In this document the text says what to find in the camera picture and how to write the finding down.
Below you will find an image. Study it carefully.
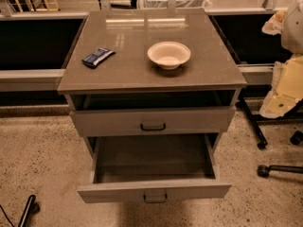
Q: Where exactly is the black chair base leg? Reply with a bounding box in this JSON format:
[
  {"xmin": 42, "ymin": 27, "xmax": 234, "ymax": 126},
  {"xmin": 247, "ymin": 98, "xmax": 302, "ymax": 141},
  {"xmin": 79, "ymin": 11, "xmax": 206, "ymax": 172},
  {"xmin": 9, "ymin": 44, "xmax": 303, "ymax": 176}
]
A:
[{"xmin": 257, "ymin": 165, "xmax": 303, "ymax": 178}]

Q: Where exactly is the grey drawer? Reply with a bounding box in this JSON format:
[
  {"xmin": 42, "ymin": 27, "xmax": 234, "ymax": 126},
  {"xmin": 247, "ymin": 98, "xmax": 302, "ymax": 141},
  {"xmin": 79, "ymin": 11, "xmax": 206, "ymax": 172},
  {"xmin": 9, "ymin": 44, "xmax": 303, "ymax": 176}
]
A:
[
  {"xmin": 70, "ymin": 106, "xmax": 235, "ymax": 137},
  {"xmin": 78, "ymin": 134, "xmax": 231, "ymax": 203}
]

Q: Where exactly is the black table leg frame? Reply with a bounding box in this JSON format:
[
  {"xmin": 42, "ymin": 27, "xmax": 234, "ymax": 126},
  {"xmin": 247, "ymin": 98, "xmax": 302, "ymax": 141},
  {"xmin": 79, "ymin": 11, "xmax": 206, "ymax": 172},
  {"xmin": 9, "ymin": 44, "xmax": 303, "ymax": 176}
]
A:
[{"xmin": 237, "ymin": 91, "xmax": 303, "ymax": 149}]

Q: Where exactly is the blue snack packet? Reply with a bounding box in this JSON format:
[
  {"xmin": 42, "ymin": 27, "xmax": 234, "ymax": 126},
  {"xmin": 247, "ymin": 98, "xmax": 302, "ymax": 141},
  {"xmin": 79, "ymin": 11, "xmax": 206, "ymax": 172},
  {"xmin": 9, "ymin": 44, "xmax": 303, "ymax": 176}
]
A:
[{"xmin": 81, "ymin": 48, "xmax": 116, "ymax": 69}]

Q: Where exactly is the white wire basket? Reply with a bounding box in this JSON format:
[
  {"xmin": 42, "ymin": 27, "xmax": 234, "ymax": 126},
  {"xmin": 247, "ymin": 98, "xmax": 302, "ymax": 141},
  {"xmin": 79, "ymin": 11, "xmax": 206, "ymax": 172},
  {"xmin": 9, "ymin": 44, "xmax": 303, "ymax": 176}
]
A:
[{"xmin": 137, "ymin": 0, "xmax": 212, "ymax": 9}]

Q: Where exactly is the black caster wheel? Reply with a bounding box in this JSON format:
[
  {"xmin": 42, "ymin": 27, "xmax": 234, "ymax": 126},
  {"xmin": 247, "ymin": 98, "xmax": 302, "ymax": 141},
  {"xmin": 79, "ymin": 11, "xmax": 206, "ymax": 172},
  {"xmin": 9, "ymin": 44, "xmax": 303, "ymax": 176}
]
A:
[{"xmin": 290, "ymin": 131, "xmax": 303, "ymax": 145}]

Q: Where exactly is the grey top drawer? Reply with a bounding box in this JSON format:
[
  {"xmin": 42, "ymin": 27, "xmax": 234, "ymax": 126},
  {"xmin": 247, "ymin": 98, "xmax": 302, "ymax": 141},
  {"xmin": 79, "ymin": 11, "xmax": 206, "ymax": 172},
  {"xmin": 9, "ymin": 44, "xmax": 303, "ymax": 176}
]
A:
[{"xmin": 70, "ymin": 106, "xmax": 235, "ymax": 137}]

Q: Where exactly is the grey drawer cabinet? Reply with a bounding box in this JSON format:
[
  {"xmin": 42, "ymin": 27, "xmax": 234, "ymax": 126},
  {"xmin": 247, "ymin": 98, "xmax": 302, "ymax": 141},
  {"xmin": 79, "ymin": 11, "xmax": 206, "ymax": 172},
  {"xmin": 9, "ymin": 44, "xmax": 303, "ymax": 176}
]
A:
[{"xmin": 58, "ymin": 9, "xmax": 246, "ymax": 147}]

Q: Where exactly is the white paper bowl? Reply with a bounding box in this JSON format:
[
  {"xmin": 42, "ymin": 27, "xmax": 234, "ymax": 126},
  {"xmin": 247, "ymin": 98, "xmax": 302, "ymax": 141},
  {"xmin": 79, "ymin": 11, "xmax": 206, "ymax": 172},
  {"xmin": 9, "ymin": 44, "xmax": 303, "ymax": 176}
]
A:
[{"xmin": 147, "ymin": 42, "xmax": 191, "ymax": 70}]

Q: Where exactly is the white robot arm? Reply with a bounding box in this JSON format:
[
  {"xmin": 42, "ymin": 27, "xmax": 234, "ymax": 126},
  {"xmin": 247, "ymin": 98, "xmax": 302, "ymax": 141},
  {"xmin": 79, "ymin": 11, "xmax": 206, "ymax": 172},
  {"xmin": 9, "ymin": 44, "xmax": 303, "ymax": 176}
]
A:
[{"xmin": 259, "ymin": 0, "xmax": 303, "ymax": 119}]

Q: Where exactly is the black stand leg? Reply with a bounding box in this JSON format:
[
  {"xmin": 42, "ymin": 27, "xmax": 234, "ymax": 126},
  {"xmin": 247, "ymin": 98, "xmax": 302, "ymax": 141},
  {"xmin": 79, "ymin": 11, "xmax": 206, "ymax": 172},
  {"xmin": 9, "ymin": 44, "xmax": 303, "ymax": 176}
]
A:
[{"xmin": 0, "ymin": 194, "xmax": 41, "ymax": 227}]

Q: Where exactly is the grey rail shelf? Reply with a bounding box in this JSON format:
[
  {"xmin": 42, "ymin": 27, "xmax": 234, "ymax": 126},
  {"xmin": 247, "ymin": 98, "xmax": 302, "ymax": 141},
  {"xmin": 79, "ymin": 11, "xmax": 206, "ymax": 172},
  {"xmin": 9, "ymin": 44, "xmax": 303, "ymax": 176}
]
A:
[{"xmin": 0, "ymin": 69, "xmax": 64, "ymax": 92}]

